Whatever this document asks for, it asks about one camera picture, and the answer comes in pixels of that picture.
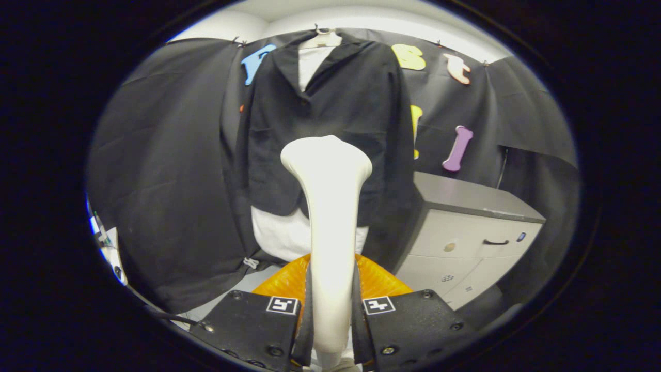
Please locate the white cloth panel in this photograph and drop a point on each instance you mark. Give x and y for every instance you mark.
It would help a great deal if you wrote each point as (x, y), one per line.
(281, 232)

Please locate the white device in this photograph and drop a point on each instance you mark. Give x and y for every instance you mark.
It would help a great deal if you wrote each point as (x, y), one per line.
(111, 258)

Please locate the black suit jacket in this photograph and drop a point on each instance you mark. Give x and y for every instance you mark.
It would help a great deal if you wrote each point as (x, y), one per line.
(351, 98)

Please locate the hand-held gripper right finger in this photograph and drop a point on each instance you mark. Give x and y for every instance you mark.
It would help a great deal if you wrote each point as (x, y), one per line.
(408, 325)

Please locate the grey cabinet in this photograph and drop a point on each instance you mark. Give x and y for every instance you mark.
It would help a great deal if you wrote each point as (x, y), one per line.
(465, 227)

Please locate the beige plastic hanger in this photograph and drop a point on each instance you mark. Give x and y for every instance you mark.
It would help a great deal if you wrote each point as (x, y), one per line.
(323, 40)

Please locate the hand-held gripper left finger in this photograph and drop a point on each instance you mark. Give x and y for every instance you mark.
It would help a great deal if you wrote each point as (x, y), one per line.
(248, 325)

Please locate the black backdrop cloth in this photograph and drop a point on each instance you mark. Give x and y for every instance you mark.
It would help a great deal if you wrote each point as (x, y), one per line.
(170, 181)

